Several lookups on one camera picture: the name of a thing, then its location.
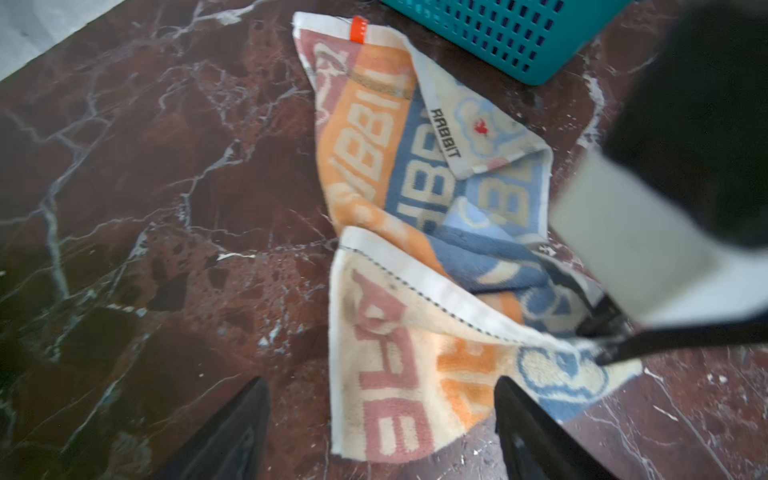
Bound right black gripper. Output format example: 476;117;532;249
576;297;767;366

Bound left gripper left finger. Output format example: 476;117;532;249
152;377;270;479

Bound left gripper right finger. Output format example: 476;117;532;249
494;376;614;479

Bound rabbit print towel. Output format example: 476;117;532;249
292;12;642;464

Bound teal plastic basket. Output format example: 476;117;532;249
385;0;631;86

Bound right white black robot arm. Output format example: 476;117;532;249
550;1;767;365

